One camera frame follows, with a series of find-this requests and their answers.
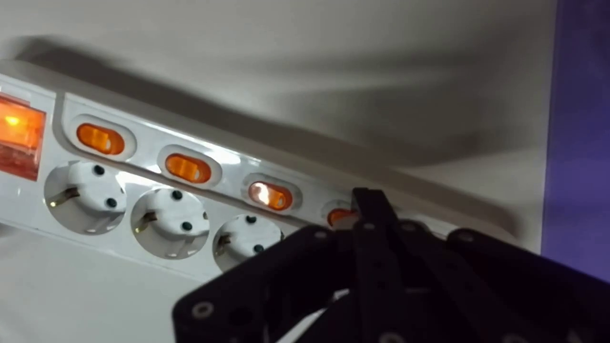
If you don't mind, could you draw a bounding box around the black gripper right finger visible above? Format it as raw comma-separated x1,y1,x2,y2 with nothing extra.
370,186,610,343

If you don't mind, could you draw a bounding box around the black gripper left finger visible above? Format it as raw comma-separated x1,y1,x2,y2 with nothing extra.
171,186,383,343

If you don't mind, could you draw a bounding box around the orange rocker switch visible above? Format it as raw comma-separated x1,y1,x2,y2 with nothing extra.
326,203,362,230
74,120,128,158
248,179,295,213
164,150,213,186

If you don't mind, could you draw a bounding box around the white multi-socket power strip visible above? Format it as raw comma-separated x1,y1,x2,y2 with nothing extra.
0,59,520,284

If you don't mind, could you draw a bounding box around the purple rectangular mat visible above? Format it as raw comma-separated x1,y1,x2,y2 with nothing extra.
539,0,610,284

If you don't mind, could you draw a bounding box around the red main rocker switch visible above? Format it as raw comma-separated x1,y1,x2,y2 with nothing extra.
0,93,48,183

